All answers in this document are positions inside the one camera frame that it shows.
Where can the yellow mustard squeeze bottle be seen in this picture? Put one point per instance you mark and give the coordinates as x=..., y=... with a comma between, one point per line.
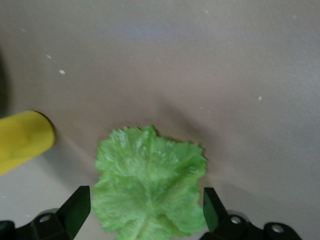
x=22, y=140

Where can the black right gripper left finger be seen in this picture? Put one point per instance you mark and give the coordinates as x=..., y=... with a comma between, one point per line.
x=75, y=212

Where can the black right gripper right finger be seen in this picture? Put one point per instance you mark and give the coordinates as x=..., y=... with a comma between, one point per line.
x=215, y=215

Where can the green lettuce leaf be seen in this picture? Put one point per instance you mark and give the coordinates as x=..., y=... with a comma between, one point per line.
x=150, y=180

